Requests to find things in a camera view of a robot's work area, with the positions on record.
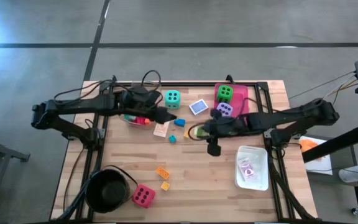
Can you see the white sheet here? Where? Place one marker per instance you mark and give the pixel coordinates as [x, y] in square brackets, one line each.
[322, 166]

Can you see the white plastic tray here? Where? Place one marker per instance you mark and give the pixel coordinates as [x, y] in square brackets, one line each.
[259, 161]

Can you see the pink plastic bin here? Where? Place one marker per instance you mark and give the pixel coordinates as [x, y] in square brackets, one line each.
[239, 93]

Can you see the orange toy block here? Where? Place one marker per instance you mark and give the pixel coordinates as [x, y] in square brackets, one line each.
[148, 121]

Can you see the black bucket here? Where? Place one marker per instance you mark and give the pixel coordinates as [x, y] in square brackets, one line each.
[107, 191]

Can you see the purple white card box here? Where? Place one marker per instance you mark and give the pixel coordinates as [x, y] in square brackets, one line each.
[247, 170]

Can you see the blue white card box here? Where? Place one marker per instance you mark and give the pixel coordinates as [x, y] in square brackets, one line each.
[198, 107]

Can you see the orange-yellow six-stud brick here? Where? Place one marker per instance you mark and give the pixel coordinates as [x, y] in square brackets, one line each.
[163, 172]

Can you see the black diagonal bar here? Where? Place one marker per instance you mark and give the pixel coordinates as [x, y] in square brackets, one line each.
[337, 144]

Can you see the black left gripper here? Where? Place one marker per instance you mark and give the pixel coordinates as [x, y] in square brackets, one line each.
[138, 101]

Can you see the cyan toy brick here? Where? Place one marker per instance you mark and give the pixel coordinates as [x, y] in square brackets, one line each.
[172, 139]
[130, 118]

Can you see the yellow small toy brick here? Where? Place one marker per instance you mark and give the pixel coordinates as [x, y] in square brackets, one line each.
[186, 134]
[165, 186]

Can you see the black aluminium table frame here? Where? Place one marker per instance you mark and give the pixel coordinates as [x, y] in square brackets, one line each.
[182, 84]

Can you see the red foam die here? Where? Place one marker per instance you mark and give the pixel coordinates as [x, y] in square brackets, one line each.
[144, 196]

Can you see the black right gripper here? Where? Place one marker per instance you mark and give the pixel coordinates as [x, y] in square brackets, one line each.
[228, 126]

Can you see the green foam die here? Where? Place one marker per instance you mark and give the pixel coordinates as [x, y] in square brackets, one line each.
[225, 93]

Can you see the blue knobbed toy block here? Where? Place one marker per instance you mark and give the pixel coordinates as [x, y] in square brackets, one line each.
[180, 122]

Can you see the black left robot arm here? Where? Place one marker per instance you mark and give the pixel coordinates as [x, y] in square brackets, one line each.
[79, 105]

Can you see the red knobbed toy block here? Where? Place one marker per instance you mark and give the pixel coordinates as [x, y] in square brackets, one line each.
[140, 120]

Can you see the purple foam die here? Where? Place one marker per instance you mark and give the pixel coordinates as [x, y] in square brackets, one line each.
[225, 109]

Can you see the orange object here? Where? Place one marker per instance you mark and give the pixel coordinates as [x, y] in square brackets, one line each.
[309, 145]

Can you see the clear plastic bin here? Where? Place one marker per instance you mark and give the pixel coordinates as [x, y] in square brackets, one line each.
[128, 123]

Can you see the white bag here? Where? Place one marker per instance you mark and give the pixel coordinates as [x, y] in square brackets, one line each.
[353, 175]

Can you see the teal foam die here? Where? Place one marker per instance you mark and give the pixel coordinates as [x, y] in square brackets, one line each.
[172, 99]

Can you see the orange white card box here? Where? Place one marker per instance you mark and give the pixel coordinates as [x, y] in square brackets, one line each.
[161, 130]

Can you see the black caster wheel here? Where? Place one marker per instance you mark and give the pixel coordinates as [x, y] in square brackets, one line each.
[356, 212]

